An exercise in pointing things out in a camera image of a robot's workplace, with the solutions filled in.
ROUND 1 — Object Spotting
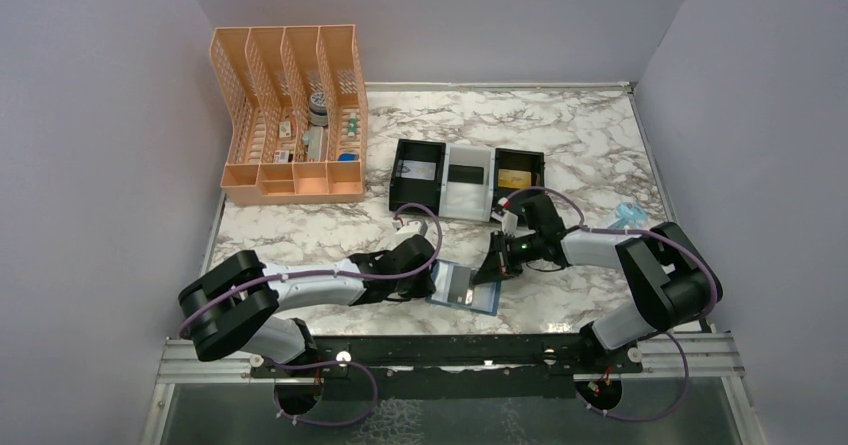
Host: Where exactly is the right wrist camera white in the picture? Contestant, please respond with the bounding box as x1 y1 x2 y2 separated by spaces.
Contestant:
491 198 518 236

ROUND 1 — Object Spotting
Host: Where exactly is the round tin in organizer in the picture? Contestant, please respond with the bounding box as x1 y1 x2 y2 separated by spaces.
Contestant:
308 92 328 127

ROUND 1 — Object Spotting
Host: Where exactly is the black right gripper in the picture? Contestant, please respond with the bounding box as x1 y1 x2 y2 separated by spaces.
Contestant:
474 228 542 284

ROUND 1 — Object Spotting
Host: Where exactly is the gold card in right tray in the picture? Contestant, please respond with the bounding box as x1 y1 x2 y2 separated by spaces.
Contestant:
497 169 533 189

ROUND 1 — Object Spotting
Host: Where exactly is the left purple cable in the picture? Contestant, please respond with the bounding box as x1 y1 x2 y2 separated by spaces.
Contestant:
177 203 445 429

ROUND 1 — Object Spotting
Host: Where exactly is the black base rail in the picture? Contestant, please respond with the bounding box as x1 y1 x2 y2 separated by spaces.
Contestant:
242 333 643 386

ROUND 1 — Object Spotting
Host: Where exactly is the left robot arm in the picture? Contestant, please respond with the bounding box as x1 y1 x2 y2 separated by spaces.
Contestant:
178 233 441 376

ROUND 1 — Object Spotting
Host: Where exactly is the white middle card tray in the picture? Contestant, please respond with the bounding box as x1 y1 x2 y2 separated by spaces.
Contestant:
439 144 495 222

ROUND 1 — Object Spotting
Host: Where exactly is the light blue tape dispenser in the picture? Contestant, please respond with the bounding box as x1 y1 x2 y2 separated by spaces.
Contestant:
600 202 648 230

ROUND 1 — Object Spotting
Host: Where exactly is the green white small bottle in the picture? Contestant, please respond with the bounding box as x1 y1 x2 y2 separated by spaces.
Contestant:
347 113 359 138

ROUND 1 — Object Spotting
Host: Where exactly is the orange plastic desk organizer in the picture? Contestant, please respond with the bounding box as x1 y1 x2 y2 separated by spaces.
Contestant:
209 24 368 206

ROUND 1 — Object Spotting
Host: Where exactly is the silver card in left tray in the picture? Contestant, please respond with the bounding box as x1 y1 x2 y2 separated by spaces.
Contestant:
399 160 437 181

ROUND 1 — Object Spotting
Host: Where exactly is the white red labelled box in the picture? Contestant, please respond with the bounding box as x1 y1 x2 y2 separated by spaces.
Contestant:
273 149 292 163

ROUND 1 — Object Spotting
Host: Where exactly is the blue card holder wallet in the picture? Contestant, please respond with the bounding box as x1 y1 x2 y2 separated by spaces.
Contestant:
426 260 501 316

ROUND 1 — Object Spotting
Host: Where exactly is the black left card tray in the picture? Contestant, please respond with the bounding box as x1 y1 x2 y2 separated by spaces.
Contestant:
388 139 447 215

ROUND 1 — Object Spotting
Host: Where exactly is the black card in middle tray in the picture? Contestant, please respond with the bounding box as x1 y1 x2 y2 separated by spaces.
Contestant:
448 164 486 185

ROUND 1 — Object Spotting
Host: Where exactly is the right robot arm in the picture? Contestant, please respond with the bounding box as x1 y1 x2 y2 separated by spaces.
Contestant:
472 187 722 372

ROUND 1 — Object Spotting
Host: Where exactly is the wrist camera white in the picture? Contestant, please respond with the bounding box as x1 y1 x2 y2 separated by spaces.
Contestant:
491 198 518 236
390 220 428 248

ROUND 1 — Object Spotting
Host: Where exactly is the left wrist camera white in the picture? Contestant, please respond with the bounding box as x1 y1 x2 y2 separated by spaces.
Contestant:
390 220 428 248

